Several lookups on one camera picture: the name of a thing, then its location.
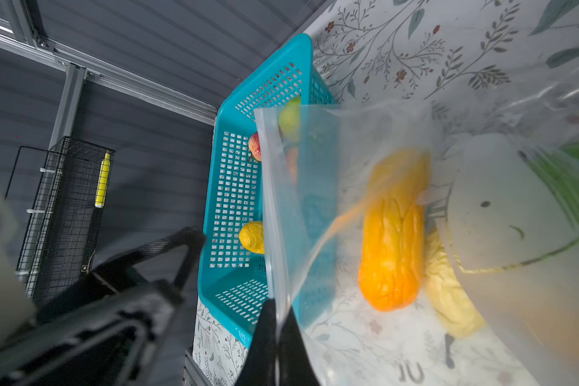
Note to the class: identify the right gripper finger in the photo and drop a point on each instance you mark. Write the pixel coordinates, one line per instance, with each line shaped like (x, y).
(277, 354)

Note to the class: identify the yellow toy lemon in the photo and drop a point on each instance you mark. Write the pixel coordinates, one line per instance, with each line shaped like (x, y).
(251, 237)

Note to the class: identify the pale yellow toy pear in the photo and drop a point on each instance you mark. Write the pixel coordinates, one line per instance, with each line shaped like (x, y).
(452, 305)

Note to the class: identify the clear zip top bag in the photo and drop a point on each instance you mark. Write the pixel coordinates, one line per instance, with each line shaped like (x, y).
(504, 199)

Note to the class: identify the teal plastic basket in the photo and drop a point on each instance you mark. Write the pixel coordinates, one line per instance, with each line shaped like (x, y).
(232, 281)

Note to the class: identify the yellow marker in basket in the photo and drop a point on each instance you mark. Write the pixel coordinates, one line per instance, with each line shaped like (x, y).
(103, 181)

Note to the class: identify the pale red toy strawberry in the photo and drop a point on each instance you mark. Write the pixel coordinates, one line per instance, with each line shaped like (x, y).
(255, 148)

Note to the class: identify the green toy pear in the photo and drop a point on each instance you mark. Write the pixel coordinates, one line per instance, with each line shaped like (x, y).
(289, 120)

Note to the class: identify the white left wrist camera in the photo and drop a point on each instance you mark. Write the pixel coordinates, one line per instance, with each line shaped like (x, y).
(0, 270)

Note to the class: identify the black wire wall basket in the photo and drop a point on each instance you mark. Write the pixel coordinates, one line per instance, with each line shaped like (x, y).
(52, 193)

